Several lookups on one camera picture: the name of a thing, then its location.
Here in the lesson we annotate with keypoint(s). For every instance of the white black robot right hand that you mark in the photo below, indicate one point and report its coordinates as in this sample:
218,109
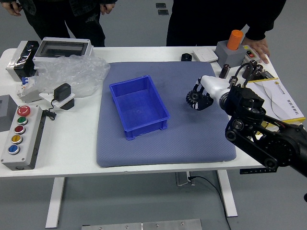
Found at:
213,86

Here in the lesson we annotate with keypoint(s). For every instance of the person's left hand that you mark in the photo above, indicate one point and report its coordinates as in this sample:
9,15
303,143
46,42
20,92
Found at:
260,49
108,8

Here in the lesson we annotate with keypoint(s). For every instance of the person's right hand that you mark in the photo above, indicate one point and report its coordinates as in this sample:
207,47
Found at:
13,8

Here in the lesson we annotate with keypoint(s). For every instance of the big black gear nut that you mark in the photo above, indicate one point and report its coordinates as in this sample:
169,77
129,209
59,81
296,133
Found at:
192,97

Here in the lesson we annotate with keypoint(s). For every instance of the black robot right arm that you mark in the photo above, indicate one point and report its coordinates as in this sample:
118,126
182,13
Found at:
263,139

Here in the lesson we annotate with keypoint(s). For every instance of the clear-lid distribution box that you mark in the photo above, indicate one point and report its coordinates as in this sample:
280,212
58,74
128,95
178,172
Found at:
61,48

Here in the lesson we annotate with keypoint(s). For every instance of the blue plastic box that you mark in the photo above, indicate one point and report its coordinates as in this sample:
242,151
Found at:
140,107

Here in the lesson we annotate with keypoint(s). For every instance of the grey under-table power box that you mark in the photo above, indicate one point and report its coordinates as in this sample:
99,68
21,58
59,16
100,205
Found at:
183,179

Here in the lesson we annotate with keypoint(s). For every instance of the plain grey box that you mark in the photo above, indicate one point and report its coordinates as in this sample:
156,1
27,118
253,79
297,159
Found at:
6,112

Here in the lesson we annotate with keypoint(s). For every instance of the grey five-button control box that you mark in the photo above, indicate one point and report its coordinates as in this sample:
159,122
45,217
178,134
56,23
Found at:
20,141

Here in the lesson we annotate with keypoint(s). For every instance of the dark cylindrical capacitor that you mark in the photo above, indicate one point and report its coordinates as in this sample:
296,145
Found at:
232,78
225,71
257,72
248,70

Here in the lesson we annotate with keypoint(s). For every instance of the black circuit board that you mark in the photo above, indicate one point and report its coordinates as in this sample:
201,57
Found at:
267,74

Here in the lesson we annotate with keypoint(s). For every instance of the orange cylinder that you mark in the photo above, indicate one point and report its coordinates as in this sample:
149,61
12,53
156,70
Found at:
235,39

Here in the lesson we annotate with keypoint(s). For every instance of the grey block holder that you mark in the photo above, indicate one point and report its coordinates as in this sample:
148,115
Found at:
229,56

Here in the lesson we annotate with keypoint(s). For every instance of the person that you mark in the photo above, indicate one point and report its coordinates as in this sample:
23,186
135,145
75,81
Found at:
216,21
72,21

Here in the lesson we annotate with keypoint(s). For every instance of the small black knob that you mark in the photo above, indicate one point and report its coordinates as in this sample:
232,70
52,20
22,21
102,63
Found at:
186,57

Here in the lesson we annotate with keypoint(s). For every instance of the dark floor plate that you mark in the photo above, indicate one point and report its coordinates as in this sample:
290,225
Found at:
161,5
163,12

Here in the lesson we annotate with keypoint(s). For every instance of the yellow and white carton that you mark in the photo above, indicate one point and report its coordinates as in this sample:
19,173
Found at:
280,100

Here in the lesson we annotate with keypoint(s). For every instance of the grey-blue mat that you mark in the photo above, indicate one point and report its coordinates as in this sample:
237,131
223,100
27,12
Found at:
187,143

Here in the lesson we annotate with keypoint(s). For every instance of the clear plastic bag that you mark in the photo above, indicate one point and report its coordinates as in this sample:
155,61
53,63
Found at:
74,72

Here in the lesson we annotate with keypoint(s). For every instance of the white circuit breaker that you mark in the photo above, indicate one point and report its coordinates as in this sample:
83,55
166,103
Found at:
28,94

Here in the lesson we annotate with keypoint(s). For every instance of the black table control panel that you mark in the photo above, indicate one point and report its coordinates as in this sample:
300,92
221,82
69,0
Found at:
251,171

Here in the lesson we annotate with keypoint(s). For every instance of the black power adapter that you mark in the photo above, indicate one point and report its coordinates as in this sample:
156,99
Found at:
62,92

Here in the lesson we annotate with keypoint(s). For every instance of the white table leg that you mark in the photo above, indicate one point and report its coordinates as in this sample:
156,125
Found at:
227,194
54,203

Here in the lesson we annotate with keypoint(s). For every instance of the grey metal plate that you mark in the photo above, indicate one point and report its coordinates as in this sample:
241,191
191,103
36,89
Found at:
144,225

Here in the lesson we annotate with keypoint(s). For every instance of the white red-button switch box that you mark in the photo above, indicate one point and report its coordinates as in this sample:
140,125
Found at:
250,54

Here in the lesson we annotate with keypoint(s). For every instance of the white wall switch plate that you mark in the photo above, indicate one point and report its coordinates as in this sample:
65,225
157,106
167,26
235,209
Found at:
205,55

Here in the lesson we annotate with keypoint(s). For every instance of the white bracket stand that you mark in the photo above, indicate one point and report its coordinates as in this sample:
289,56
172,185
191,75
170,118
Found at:
67,100

